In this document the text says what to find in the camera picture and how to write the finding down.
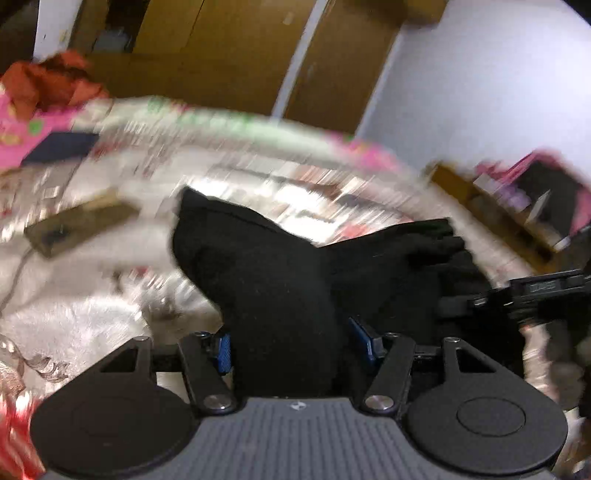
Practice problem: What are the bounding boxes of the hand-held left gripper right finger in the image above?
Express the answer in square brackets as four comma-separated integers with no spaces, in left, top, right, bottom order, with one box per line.
[348,318,502,413]

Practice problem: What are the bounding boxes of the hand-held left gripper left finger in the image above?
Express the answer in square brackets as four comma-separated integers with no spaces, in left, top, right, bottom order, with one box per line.
[99,332,237,414]

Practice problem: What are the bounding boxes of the black pants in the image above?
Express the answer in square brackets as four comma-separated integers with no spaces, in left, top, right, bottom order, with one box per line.
[171,187,527,398]

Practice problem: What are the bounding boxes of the person's right hand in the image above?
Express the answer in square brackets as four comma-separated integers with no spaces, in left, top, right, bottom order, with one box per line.
[519,323,583,402]

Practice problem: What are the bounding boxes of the pink clutter on desk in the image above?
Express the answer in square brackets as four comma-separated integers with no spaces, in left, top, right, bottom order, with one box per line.
[475,148,591,236]

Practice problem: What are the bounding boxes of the wooden desk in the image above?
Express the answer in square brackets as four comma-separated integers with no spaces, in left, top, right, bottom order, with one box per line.
[427,161,568,268]

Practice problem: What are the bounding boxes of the floral satin bedspread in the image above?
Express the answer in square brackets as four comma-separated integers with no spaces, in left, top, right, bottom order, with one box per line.
[0,95,536,480]

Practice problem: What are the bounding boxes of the brown flat phone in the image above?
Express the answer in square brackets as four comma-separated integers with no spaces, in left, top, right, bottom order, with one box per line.
[24,187,141,258]

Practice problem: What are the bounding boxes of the dark blue notebook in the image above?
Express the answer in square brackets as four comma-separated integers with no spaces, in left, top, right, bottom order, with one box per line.
[23,131,100,164]

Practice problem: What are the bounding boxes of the wooden door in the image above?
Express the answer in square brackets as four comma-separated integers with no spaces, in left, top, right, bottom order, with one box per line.
[281,0,448,134]

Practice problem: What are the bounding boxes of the wooden wardrobe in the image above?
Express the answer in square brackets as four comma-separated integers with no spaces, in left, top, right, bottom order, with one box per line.
[69,0,324,116]

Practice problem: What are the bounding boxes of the red crumpled cloth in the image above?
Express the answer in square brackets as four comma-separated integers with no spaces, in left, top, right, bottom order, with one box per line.
[0,51,112,116]

